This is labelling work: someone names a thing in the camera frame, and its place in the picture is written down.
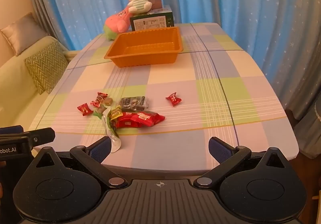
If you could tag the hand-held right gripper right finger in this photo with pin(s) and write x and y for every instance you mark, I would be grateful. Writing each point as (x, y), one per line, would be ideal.
(220, 150)

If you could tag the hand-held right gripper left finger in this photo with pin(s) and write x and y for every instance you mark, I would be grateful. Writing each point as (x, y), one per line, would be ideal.
(100, 150)

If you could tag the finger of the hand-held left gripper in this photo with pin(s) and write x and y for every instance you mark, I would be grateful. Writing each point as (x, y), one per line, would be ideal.
(11, 130)
(42, 136)

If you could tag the white and green long wrapper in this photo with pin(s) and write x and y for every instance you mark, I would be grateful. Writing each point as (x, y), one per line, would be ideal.
(114, 141)

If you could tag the green candy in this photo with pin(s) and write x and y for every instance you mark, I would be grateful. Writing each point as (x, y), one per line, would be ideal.
(99, 113)

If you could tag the red square snack packet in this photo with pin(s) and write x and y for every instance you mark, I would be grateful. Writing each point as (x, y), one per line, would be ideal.
(125, 122)
(148, 116)

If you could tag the small red candy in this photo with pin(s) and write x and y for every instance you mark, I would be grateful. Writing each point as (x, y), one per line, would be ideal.
(173, 99)
(84, 109)

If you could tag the orange plastic tray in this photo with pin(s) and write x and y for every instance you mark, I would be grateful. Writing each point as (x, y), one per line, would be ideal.
(145, 56)

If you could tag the yellow and red wrapped candy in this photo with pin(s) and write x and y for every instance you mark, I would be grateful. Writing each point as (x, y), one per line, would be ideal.
(116, 113)

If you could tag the light green sofa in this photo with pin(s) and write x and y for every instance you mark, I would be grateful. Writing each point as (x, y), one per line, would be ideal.
(15, 81)

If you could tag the red and brown wrapped candy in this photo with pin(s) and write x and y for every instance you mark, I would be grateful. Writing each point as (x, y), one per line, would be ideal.
(99, 99)

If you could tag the dark snack packet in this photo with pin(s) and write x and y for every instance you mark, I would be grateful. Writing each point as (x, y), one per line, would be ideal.
(133, 102)

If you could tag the green zigzag cushion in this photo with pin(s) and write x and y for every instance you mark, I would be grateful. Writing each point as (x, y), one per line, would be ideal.
(46, 68)

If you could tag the grey cloth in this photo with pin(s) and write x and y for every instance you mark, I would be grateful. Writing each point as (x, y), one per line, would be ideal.
(309, 136)

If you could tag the grey cushion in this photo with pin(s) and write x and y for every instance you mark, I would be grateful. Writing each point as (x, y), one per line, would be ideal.
(22, 34)

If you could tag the pink and green plush toy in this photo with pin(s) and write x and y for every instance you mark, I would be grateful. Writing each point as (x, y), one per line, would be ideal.
(116, 22)

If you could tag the green cardboard box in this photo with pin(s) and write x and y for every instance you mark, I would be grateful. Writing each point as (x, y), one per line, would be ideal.
(155, 22)

